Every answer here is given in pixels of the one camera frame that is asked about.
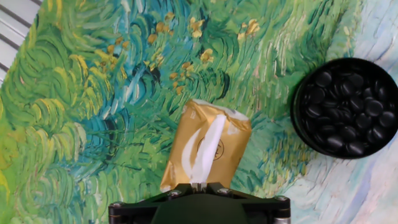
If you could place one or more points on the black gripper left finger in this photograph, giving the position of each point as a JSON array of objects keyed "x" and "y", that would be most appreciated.
[{"x": 140, "y": 205}]

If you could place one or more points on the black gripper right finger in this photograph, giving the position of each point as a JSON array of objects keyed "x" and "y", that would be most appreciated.
[{"x": 264, "y": 207}]

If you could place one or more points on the gold tissue pack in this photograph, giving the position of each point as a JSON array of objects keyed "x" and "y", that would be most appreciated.
[{"x": 233, "y": 146}]

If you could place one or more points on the painted landscape tablecloth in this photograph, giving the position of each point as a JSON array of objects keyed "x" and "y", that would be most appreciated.
[{"x": 93, "y": 124}]

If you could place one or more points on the black round container of stones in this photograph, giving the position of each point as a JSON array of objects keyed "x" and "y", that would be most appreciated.
[{"x": 345, "y": 109}]

